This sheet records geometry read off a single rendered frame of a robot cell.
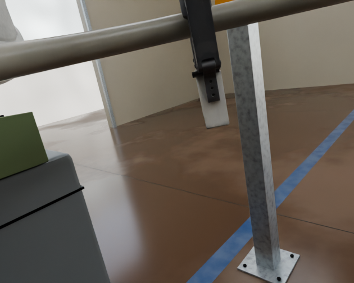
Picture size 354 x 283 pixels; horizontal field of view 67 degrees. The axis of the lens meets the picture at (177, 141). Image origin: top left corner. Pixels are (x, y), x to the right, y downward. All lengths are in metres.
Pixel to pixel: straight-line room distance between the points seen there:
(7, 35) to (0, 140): 0.34
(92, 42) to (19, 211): 0.24
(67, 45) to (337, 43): 5.79
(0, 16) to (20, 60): 0.41
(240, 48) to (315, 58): 5.14
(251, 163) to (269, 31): 5.45
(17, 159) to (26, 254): 0.13
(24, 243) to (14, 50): 0.26
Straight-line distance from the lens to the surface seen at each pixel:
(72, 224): 0.46
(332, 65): 6.02
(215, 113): 0.34
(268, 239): 1.21
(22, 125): 0.41
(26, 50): 0.28
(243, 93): 0.99
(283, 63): 6.30
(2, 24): 0.69
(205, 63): 0.30
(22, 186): 0.42
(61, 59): 0.30
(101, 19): 5.53
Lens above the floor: 0.89
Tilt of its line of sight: 15 degrees down
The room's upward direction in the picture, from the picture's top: 11 degrees counter-clockwise
